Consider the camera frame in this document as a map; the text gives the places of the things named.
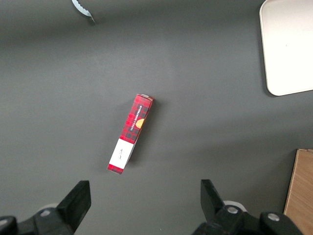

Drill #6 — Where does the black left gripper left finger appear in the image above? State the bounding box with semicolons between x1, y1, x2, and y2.
0;180;92;235

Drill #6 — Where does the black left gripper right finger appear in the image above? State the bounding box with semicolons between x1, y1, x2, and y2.
193;179;304;235

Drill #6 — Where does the cream plastic tray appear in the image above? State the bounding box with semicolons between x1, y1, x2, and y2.
259;0;313;97

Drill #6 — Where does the wooden drawer cabinet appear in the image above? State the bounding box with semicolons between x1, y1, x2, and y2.
283;148;313;235

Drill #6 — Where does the red plaid shortbread box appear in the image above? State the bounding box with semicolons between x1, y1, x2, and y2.
106;93;156;175

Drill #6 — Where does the silver serrated utensil tip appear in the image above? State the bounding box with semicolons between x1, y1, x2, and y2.
71;0;96;26

